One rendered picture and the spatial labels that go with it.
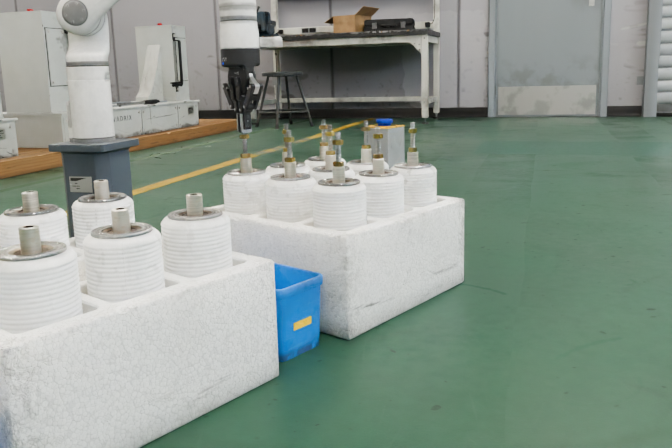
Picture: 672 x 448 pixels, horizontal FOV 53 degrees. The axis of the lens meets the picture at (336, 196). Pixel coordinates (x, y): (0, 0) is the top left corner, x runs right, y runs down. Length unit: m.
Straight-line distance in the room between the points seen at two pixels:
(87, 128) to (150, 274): 0.79
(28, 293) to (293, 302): 0.42
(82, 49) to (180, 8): 5.58
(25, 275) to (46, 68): 3.15
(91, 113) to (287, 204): 0.58
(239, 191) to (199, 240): 0.39
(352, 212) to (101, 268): 0.46
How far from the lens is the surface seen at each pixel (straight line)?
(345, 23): 6.01
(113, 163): 1.61
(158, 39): 5.05
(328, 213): 1.15
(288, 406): 0.95
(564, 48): 6.24
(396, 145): 1.60
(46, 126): 3.94
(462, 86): 6.29
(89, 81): 1.61
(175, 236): 0.93
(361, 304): 1.16
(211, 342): 0.92
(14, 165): 3.50
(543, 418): 0.94
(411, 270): 1.27
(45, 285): 0.81
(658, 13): 6.22
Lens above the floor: 0.44
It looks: 11 degrees down
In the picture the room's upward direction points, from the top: 2 degrees counter-clockwise
